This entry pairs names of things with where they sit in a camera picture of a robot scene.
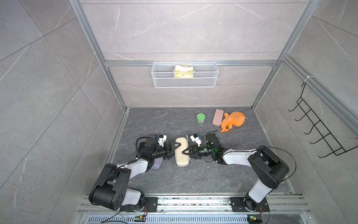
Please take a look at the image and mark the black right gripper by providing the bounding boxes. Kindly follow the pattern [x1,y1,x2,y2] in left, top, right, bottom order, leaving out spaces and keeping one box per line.
[182,145,214,159]

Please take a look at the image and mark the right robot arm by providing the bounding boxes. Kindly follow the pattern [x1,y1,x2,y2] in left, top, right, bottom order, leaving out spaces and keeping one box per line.
[181,132,290,211]

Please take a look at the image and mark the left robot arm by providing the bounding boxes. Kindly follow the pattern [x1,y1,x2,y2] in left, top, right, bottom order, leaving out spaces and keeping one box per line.
[89,135,182,211]

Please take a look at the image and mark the green lidded jar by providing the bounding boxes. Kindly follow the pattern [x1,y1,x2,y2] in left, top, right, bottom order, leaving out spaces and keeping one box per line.
[196,113,206,124]

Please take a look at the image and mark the orange watering can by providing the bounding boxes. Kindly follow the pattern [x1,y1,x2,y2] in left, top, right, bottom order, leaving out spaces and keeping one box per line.
[221,112,246,133]

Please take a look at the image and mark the yellow white pouch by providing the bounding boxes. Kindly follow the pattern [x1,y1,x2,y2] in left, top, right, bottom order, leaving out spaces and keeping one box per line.
[173,64,194,78]

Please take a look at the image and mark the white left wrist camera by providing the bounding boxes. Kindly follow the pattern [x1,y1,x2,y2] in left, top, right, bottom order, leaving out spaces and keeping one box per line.
[156,134,167,147]

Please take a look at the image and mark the white wire wall basket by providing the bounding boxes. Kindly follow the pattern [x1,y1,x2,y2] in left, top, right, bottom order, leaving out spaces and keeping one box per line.
[151,62,219,88]

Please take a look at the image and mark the slotted metal base rail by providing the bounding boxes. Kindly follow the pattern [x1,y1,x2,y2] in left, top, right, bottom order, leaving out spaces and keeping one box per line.
[73,193,316,224]

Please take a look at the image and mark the aluminium cage frame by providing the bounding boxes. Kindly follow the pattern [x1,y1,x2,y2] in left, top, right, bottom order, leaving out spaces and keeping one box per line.
[68,0,358,174]

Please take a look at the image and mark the black wire hook rack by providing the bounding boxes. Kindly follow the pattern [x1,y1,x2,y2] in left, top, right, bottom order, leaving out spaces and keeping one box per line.
[288,82,358,159]

